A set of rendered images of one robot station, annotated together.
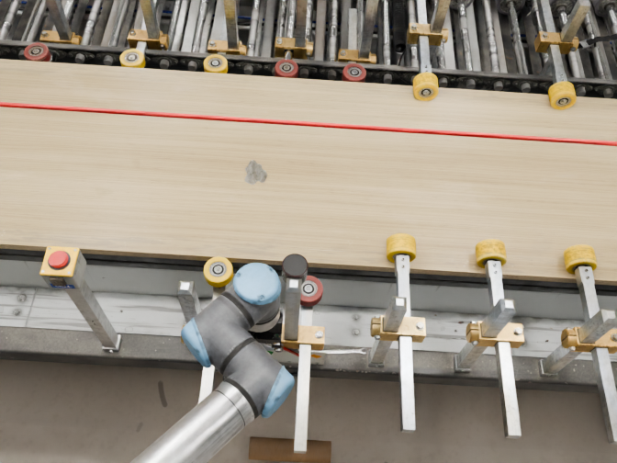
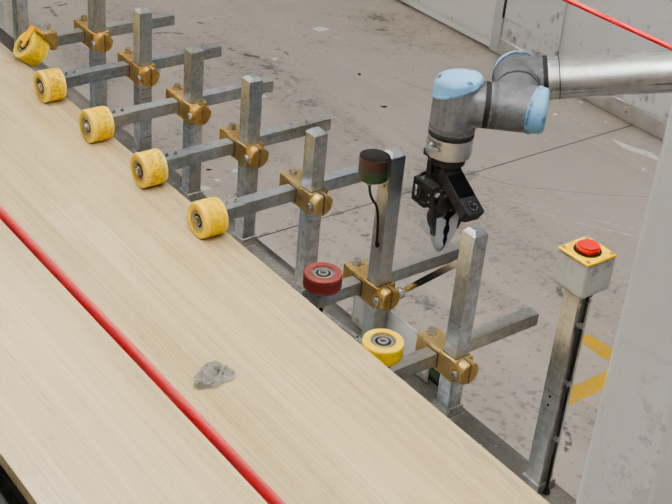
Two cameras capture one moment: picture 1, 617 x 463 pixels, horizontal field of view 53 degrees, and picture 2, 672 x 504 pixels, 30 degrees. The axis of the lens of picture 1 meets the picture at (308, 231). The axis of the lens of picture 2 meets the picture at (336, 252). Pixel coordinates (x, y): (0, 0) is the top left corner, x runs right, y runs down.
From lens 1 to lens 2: 2.65 m
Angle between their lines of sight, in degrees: 79
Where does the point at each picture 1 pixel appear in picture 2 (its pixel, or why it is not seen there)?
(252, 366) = (521, 62)
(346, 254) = (249, 265)
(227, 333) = (518, 78)
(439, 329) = not seen: hidden behind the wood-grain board
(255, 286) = (465, 74)
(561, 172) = not seen: outside the picture
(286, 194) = (216, 338)
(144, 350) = (508, 454)
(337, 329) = not seen: hidden behind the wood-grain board
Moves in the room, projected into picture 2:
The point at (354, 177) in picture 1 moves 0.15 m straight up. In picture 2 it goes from (127, 296) to (126, 230)
